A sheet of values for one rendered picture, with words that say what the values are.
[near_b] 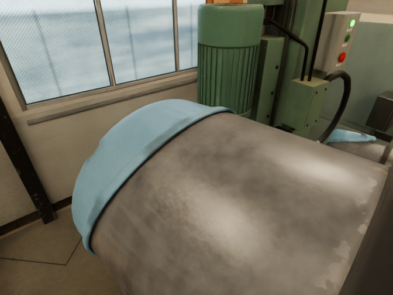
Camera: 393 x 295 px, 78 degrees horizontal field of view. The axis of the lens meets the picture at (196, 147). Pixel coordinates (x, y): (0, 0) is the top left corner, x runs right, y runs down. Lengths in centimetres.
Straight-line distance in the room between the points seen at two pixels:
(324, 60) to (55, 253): 195
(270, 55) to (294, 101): 17
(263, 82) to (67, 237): 178
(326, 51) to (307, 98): 16
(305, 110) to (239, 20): 35
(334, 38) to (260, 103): 27
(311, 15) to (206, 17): 31
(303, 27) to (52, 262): 193
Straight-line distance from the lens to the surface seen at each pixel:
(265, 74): 80
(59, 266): 200
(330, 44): 88
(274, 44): 79
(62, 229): 220
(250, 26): 67
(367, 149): 65
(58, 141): 202
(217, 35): 66
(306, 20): 82
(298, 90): 82
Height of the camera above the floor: 154
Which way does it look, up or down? 33 degrees down
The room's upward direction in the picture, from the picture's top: straight up
